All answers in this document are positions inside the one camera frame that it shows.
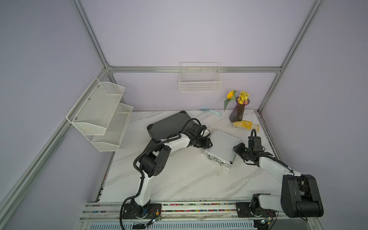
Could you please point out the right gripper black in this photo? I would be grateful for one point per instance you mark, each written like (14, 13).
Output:
(238, 148)

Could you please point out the aluminium frame rail structure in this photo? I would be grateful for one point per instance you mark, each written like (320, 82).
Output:
(19, 191)

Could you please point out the white mesh two-tier shelf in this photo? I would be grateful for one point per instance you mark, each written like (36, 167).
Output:
(101, 116)

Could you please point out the silver aluminium poker case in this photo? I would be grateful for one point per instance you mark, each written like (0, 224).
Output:
(222, 152)

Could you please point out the yellow flower bunch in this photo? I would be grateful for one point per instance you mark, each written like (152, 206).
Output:
(243, 98)

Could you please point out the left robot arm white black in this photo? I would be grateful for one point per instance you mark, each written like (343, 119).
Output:
(152, 161)

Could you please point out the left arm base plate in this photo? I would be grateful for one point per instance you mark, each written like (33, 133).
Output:
(134, 211)

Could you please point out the light blue plastic tool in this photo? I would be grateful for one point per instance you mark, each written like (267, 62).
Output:
(212, 111)

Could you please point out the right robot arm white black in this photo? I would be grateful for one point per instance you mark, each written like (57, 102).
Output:
(299, 198)

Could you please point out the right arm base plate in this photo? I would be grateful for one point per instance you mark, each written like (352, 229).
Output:
(247, 210)

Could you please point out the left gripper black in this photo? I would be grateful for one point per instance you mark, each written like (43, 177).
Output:
(207, 142)

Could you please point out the yellow work glove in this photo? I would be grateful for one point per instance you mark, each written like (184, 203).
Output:
(246, 125)

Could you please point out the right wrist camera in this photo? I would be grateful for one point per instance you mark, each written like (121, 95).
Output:
(255, 143)

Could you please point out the yellow sunflower with leaf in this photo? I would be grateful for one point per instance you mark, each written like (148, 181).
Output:
(230, 97)

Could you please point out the purple glass vase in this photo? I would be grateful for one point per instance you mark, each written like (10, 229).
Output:
(238, 111)

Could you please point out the dark grey poker case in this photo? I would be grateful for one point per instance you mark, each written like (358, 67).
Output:
(173, 124)

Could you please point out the white wire wall basket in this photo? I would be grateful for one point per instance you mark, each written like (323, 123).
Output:
(199, 77)

